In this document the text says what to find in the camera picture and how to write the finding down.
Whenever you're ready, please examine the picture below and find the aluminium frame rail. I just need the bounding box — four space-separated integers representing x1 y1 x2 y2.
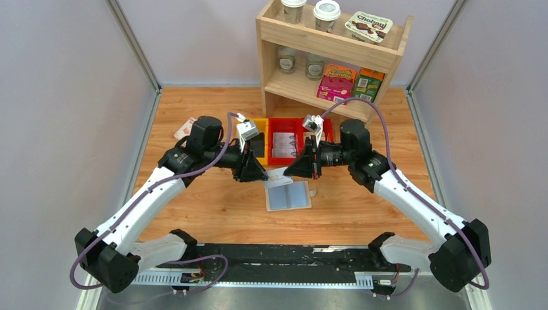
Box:
77 242 493 310

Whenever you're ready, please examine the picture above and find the pink orange Scrub Mommy box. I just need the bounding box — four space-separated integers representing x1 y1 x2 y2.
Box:
316 64 357 103

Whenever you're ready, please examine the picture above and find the Chobani yogurt cup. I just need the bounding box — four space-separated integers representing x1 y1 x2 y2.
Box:
344 11 393 44

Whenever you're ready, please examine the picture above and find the white red sponge pack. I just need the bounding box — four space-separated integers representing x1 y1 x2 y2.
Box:
174 118 196 140

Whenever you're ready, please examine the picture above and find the silver vip card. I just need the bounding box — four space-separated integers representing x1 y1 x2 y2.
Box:
272 145 297 158
263 167 293 189
272 132 296 146

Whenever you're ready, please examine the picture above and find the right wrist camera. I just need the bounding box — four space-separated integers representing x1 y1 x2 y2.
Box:
302 114 324 147

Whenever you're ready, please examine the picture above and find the glass jar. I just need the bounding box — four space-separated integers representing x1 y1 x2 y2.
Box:
305 53 325 81
278 46 297 74

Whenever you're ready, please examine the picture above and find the paper coffee cup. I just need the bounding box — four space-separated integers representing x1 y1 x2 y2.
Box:
313 0 341 33
280 0 307 24

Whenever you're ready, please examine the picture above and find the black cards stack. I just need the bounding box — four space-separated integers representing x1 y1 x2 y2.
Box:
249 132 266 158

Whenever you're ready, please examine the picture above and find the right paper coffee cup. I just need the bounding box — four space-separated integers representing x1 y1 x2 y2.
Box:
313 0 341 33

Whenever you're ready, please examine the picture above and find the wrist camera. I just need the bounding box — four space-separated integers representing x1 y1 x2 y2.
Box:
302 114 324 147
236 113 260 145

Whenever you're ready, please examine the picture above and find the left paper coffee cup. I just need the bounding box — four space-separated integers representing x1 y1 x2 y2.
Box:
280 0 307 24

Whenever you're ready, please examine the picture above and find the wooden shelf unit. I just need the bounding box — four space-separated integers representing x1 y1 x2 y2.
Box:
255 1 414 117

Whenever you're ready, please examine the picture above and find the right glass jar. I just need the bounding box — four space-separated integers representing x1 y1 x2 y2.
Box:
305 53 325 81

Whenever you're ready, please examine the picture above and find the yellow plastic bin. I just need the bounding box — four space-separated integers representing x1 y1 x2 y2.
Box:
250 118 269 165

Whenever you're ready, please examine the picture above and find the left glass jar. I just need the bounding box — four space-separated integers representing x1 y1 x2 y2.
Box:
278 46 297 74

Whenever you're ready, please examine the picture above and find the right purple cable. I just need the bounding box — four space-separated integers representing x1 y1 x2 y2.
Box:
321 96 490 300

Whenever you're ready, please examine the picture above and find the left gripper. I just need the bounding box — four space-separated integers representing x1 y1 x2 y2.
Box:
204 136 268 183

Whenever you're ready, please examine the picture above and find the beige card holder wallet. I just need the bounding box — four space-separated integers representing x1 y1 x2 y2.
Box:
265 181 317 212

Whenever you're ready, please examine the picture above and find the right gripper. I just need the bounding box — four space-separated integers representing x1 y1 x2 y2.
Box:
284 134 353 180

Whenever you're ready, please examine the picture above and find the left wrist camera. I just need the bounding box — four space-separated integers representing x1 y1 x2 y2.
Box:
236 113 260 145

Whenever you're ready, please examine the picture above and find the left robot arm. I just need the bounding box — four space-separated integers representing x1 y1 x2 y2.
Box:
69 112 268 293

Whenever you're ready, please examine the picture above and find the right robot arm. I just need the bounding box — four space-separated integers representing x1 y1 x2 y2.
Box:
284 116 492 293

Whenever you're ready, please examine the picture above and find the red plastic bin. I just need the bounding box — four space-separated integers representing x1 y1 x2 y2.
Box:
267 118 304 166
297 118 334 153

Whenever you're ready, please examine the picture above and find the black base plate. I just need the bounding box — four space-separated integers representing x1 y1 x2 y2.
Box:
182 243 411 284

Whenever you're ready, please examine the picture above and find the green carton box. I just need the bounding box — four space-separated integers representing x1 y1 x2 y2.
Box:
352 68 385 103

